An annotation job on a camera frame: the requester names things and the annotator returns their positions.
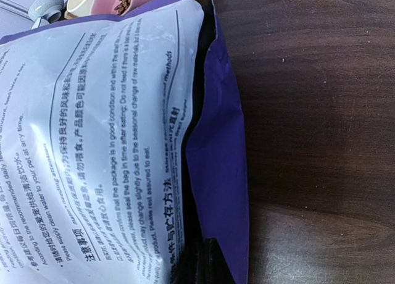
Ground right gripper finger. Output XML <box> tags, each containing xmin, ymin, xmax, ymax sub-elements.
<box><xmin>180</xmin><ymin>238</ymin><xmax>231</xmax><ymax>284</ymax></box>

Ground purple pet food bag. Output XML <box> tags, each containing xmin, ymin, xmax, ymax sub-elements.
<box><xmin>1</xmin><ymin>0</ymin><xmax>249</xmax><ymax>283</ymax></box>

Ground cream cat-ear pet bowl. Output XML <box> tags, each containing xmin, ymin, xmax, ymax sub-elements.
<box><xmin>64</xmin><ymin>0</ymin><xmax>94</xmax><ymax>19</ymax></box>

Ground brown kibble in pink bowl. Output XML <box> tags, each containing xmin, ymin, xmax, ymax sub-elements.
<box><xmin>114</xmin><ymin>0</ymin><xmax>131</xmax><ymax>15</ymax></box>

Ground light blue striped bowl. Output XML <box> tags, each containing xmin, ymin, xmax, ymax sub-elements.
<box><xmin>28</xmin><ymin>0</ymin><xmax>64</xmax><ymax>23</ymax></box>

